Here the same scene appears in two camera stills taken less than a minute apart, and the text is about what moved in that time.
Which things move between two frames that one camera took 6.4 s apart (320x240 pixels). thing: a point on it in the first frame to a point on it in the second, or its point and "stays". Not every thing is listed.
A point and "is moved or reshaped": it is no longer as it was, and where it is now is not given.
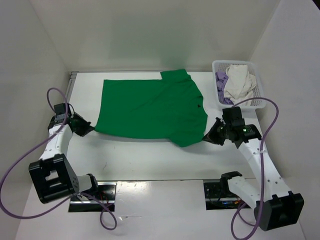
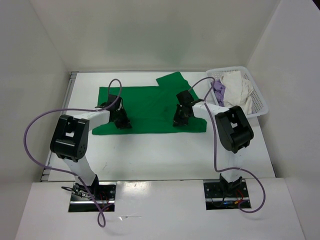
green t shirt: x=170 y=108 is moved or reshaped
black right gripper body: x=218 y=133 to x=180 y=118
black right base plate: x=217 y=199 stays
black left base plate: x=105 y=192 stays
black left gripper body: x=82 y=126 to x=121 y=120
